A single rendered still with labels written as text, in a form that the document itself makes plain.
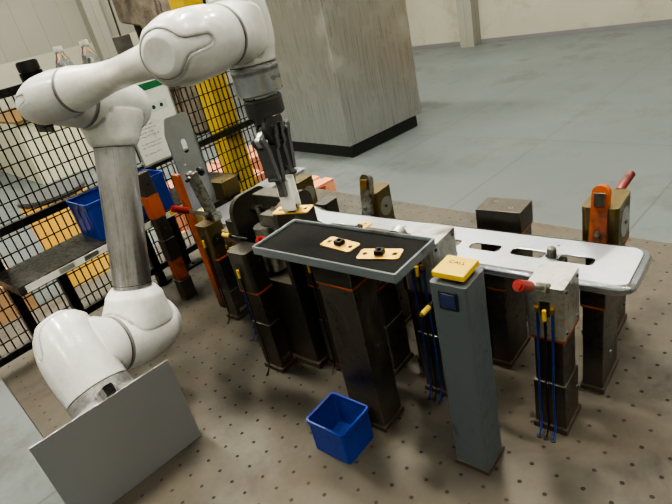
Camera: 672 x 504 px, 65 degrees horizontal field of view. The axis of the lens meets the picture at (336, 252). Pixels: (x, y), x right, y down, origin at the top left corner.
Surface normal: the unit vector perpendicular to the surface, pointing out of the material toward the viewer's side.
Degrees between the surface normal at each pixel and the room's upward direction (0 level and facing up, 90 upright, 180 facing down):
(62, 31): 90
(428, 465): 0
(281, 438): 0
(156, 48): 90
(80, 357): 47
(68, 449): 90
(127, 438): 90
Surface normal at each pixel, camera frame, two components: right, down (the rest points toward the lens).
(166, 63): -0.24, 0.47
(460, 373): -0.61, 0.48
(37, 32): 0.69, 0.18
